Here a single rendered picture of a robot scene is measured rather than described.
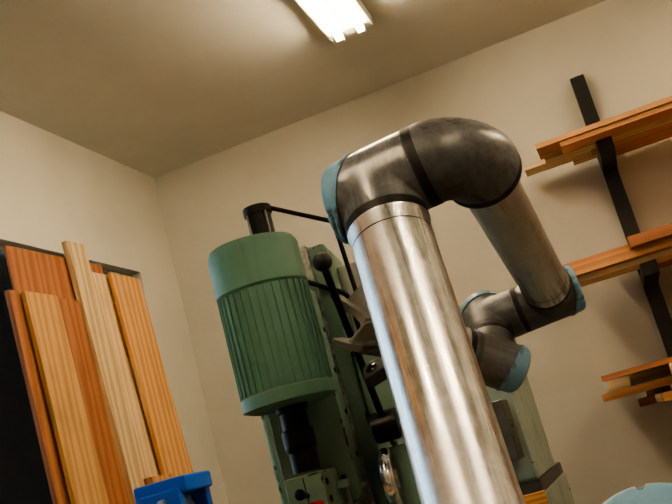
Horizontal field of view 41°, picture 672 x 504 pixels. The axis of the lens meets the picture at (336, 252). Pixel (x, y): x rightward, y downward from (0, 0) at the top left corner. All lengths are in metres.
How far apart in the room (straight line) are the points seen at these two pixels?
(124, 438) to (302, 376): 1.89
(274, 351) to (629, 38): 2.89
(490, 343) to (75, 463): 1.82
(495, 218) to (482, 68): 2.88
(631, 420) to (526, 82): 1.52
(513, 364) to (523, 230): 0.31
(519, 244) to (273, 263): 0.46
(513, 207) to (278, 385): 0.53
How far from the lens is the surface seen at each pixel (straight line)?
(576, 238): 3.95
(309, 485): 1.61
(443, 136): 1.20
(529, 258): 1.48
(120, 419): 3.43
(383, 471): 1.70
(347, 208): 1.20
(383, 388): 1.80
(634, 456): 3.90
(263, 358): 1.59
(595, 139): 3.58
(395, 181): 1.19
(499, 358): 1.61
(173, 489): 2.46
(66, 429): 3.13
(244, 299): 1.62
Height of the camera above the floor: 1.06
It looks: 13 degrees up
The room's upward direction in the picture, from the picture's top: 15 degrees counter-clockwise
